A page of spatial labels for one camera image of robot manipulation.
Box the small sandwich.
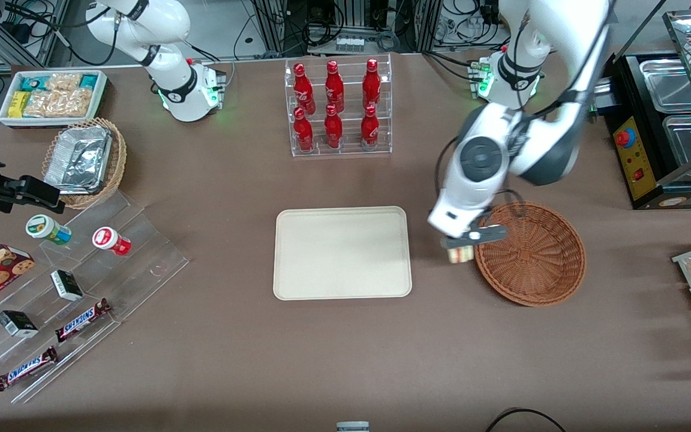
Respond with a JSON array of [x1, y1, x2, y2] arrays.
[[447, 244, 477, 265]]

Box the Snickers chocolate bar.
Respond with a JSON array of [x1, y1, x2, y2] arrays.
[[0, 346, 59, 392], [55, 298, 112, 343]]

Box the light wicker basket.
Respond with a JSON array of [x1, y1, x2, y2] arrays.
[[41, 117, 128, 210]]

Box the red cola bottle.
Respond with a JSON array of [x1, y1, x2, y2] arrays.
[[360, 103, 380, 148], [325, 59, 345, 112], [362, 58, 381, 110], [293, 62, 317, 115], [293, 107, 315, 152], [324, 104, 344, 150]]

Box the small clear bagged pastry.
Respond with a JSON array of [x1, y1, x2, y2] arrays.
[[45, 73, 83, 91]]

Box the large clear bagged pastry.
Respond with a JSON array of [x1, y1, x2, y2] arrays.
[[24, 88, 93, 118]]

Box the brown round wicker basket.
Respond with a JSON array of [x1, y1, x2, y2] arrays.
[[474, 201, 587, 308]]

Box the small black carton box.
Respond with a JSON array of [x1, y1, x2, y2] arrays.
[[50, 269, 85, 302], [0, 310, 40, 338]]

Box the black floor cable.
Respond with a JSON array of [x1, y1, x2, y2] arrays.
[[485, 407, 567, 432]]

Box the red lidded small jar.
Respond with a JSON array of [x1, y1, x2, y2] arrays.
[[92, 226, 132, 257]]

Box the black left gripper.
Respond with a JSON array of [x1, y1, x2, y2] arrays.
[[440, 207, 509, 249]]

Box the white snack bin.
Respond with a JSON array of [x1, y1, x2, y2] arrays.
[[0, 70, 109, 129]]

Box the cream rectangular plastic tray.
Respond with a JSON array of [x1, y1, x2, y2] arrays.
[[273, 206, 413, 301]]

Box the clear acrylic stepped display shelf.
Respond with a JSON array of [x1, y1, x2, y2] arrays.
[[0, 191, 191, 404]]

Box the small steel food pan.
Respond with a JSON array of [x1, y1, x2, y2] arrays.
[[639, 58, 691, 114]]

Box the black food warmer cabinet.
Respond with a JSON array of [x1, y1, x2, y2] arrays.
[[605, 8, 691, 211]]

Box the green sunflower lidded jar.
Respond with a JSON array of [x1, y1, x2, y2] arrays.
[[25, 214, 73, 247]]

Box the clear acrylic bottle rack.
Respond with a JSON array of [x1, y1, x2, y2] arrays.
[[284, 53, 393, 158]]

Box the silver foil wrapped packs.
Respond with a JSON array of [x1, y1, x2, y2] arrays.
[[43, 125, 113, 195]]

